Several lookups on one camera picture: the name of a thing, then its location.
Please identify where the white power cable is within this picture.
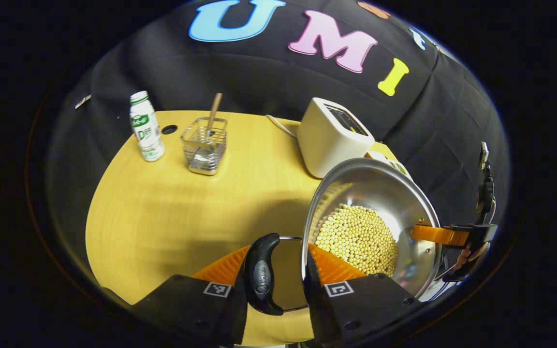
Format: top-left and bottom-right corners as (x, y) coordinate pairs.
(265, 114), (299, 139)

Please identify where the white green drink bottle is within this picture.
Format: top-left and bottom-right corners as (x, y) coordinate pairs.
(129, 91), (166, 162)

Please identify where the pile of soybeans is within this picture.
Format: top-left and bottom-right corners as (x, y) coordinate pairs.
(315, 203), (399, 277)

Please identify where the black backdrop cloth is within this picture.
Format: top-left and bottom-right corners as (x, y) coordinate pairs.
(46, 0), (511, 290)

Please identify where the white toaster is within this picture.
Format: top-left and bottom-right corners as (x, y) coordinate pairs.
(297, 97), (376, 179)

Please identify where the wooden handled spoon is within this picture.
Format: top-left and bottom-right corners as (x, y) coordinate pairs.
(204, 92), (223, 145)

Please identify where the wire utensil basket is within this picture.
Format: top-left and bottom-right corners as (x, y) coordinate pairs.
(180, 116), (228, 176)

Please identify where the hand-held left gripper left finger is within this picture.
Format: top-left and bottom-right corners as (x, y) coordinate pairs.
(131, 244), (251, 348)

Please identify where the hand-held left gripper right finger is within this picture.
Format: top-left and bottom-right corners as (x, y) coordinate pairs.
(302, 243), (424, 348)

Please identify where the stainless steel pot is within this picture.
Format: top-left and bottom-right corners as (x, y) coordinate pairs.
(243, 157), (473, 317)

